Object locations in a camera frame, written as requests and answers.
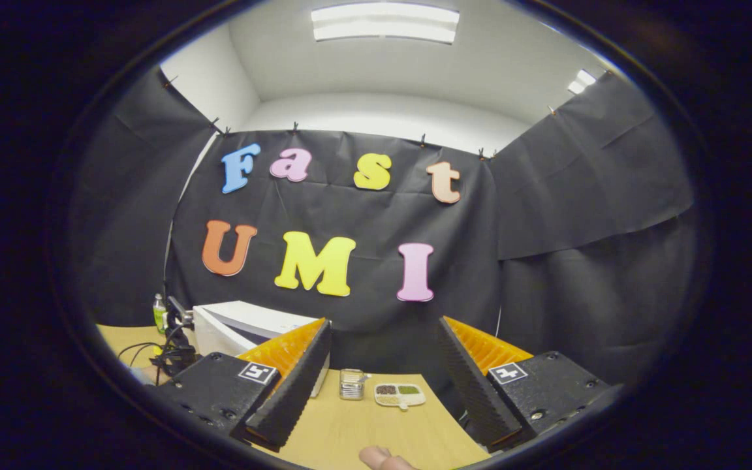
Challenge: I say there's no white microwave oven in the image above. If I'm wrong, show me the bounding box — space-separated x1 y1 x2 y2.
192 300 331 398

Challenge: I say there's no small ceiling light panel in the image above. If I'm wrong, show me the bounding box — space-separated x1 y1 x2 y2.
567 69 597 95

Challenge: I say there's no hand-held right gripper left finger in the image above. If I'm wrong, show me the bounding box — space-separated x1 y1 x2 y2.
154 318 333 452

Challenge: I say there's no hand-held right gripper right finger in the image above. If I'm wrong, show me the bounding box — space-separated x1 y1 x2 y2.
437 316 614 454

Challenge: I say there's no black backdrop cloth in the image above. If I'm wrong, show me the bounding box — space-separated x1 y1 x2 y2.
69 65 697 418

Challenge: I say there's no large ceiling light panel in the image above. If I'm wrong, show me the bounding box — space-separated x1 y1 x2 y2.
311 2 460 45

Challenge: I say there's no black cable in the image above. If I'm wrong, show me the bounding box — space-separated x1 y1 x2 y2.
118 330 178 378

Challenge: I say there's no divided seasoning dish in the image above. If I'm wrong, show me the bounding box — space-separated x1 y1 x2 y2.
374 383 426 411

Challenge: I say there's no metal wire basket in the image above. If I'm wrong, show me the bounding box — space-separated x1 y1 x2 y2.
339 368 367 401

